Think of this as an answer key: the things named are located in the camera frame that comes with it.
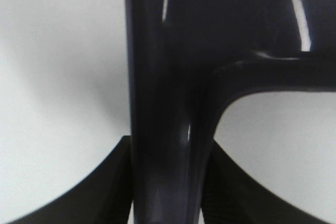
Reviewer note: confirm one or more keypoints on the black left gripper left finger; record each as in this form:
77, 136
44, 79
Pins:
104, 196

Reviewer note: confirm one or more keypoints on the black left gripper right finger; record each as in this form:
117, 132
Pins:
230, 195

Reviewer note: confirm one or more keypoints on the purple plastic dustpan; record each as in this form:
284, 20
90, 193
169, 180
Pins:
188, 61

